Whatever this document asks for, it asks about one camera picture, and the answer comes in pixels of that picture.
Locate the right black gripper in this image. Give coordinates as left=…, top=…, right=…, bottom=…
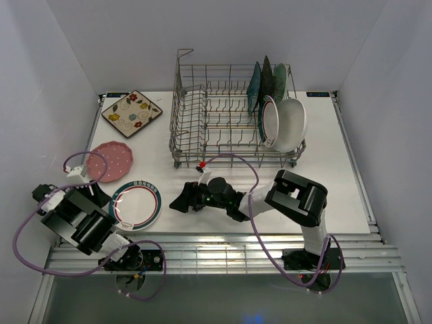
left=169, top=180, right=228, bottom=213

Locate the round plate teal red rim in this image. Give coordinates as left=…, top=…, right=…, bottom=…
left=258, top=95, right=279, bottom=148

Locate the teal square plate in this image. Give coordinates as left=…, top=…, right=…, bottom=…
left=246, top=62, right=261, bottom=115

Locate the black floral square plate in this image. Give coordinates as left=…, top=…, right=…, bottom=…
left=259, top=56, right=274, bottom=102

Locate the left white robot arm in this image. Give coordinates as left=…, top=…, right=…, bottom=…
left=32, top=184, right=144, bottom=271

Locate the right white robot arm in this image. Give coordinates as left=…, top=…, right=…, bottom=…
left=169, top=169, right=329, bottom=268

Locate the pink dotted scalloped plate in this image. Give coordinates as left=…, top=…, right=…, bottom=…
left=86, top=141, right=134, bottom=183

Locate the cream floral square plate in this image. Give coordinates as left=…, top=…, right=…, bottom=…
left=101, top=90, right=163, bottom=138

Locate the left black table label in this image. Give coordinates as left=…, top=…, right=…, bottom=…
left=106, top=92, right=128, bottom=99

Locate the black table label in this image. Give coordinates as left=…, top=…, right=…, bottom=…
left=106, top=92, right=128, bottom=99
left=306, top=91, right=331, bottom=98

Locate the pale green plate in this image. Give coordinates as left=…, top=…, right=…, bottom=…
left=273, top=63, right=288, bottom=103

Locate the right black table label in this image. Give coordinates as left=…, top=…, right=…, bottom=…
left=306, top=91, right=331, bottom=98

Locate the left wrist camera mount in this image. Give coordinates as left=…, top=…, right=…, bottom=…
left=63, top=165, right=87, bottom=181

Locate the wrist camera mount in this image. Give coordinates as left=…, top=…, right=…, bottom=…
left=63, top=165, right=87, bottom=181
left=196, top=161, right=211, bottom=184

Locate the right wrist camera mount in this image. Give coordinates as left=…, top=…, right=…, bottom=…
left=196, top=161, right=211, bottom=184

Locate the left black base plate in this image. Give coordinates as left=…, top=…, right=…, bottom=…
left=103, top=246, right=163, bottom=272

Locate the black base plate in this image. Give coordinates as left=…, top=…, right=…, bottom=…
left=103, top=246, right=163, bottom=272
left=281, top=248, right=341, bottom=271

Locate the grey wire dish rack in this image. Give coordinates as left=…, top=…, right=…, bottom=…
left=169, top=49, right=306, bottom=168

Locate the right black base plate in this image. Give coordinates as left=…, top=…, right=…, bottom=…
left=281, top=248, right=341, bottom=271

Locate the aluminium rail frame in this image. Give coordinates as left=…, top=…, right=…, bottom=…
left=43, top=92, right=421, bottom=323

